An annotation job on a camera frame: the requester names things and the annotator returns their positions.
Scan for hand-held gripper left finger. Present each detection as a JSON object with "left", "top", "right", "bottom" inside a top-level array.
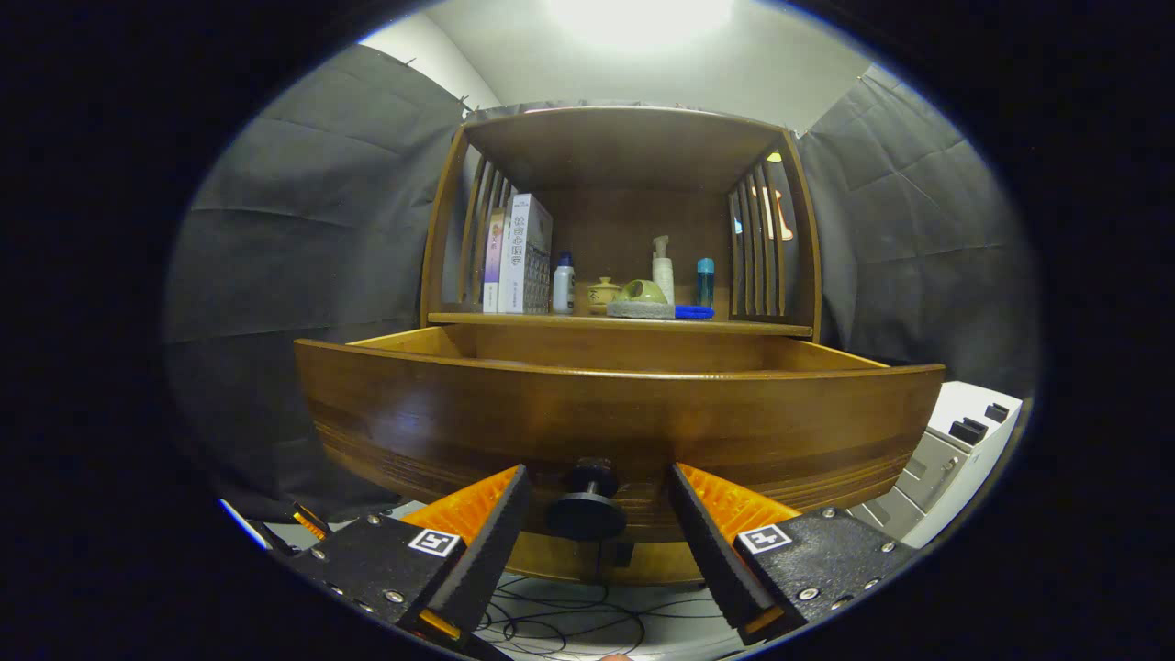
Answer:
[{"left": 292, "top": 464, "right": 532, "bottom": 648}]

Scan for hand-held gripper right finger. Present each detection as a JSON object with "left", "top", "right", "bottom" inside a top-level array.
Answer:
[{"left": 666, "top": 462, "right": 919, "bottom": 648}]

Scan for brown wooden drawer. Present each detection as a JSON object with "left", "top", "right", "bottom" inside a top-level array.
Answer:
[{"left": 294, "top": 323, "right": 946, "bottom": 543}]

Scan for green handled grey scrub pad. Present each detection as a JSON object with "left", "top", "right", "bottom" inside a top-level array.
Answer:
[{"left": 606, "top": 279, "right": 677, "bottom": 320}]

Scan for wooden countertop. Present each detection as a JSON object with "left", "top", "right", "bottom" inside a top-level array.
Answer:
[{"left": 427, "top": 310, "right": 814, "bottom": 337}]

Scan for brown wooden cabinet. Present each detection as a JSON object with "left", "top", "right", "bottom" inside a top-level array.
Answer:
[{"left": 420, "top": 106, "right": 823, "bottom": 588}]

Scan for blue white object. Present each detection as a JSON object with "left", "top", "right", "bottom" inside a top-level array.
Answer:
[{"left": 218, "top": 499, "right": 276, "bottom": 552}]

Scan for white plastic box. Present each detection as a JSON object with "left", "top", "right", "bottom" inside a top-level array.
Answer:
[{"left": 849, "top": 381, "right": 1023, "bottom": 550}]

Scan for white pump bottle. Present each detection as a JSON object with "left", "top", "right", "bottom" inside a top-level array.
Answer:
[{"left": 652, "top": 235, "right": 676, "bottom": 306}]

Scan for purple white book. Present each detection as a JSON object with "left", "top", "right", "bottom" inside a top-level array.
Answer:
[{"left": 483, "top": 207, "right": 508, "bottom": 314}]

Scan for white patterned book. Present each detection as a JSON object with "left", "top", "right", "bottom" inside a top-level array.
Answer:
[{"left": 500, "top": 193, "right": 554, "bottom": 315}]

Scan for black floor cables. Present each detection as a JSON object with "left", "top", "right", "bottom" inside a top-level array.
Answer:
[{"left": 477, "top": 542, "right": 648, "bottom": 660}]

